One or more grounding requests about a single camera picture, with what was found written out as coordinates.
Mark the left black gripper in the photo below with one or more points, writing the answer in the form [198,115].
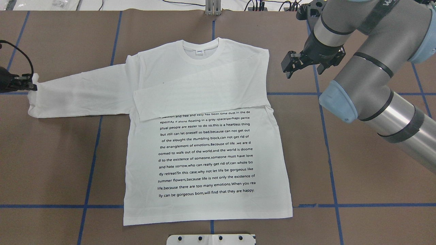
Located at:
[6,82]

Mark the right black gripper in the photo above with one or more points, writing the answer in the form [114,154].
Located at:
[318,51]

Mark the white long-sleeve printed shirt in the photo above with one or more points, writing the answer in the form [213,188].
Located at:
[203,141]

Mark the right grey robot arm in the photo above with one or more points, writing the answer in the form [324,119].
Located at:
[398,31]

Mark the aluminium frame post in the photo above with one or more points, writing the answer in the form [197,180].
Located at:
[213,7]

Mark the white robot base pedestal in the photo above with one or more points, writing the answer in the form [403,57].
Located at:
[211,239]

